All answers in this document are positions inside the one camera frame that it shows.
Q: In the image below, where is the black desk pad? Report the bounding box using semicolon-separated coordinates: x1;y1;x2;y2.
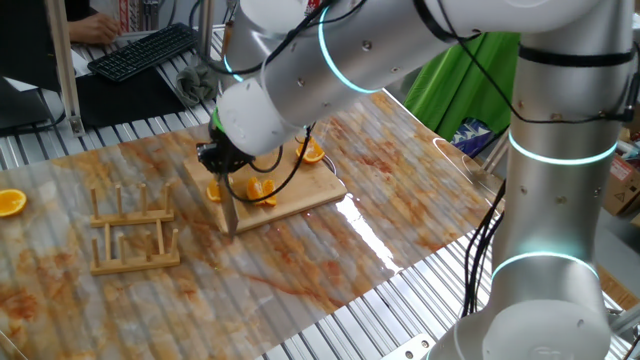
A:
74;67;189;129

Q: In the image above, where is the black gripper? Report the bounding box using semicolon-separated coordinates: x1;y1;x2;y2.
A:
196;127;255;182

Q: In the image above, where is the white paper sheet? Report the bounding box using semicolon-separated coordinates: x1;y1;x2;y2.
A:
3;48;92;94

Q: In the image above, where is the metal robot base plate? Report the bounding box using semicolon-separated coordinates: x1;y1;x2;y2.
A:
380;333;437;360

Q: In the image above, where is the bamboo cutting board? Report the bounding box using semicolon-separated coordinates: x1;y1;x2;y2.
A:
183;133;349;236

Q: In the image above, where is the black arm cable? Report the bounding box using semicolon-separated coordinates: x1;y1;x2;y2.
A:
187;0;371;205

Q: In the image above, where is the steel cleaver knife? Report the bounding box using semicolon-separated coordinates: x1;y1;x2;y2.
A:
214;172;241;237

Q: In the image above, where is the bare person hand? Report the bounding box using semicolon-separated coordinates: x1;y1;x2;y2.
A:
67;12;121;46

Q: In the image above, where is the black monitor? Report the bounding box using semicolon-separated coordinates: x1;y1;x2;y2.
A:
0;0;64;132

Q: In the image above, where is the wooden peg rack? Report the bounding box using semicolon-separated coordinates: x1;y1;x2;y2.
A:
88;182;182;276

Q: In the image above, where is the black base cable bundle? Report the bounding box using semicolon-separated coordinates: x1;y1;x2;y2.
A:
460;179;506;317

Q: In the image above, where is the brown box with red label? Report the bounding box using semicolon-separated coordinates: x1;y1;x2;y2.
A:
602;154;640;216

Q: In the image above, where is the black computer keyboard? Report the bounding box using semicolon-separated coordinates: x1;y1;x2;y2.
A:
87;22;200;84

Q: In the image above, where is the grey crumpled cloth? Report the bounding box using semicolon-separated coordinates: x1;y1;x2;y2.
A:
174;60;220;108

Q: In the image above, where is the green fabric curtain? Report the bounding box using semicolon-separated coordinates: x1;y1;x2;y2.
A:
403;30;521;142

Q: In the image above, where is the blue patterned bag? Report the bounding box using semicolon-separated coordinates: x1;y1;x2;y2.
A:
452;117;496;159

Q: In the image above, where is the flat orange half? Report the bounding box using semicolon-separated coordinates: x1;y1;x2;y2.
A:
0;188;29;218

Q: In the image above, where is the marble pattern plastic mat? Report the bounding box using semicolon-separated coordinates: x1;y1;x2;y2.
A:
0;83;521;360

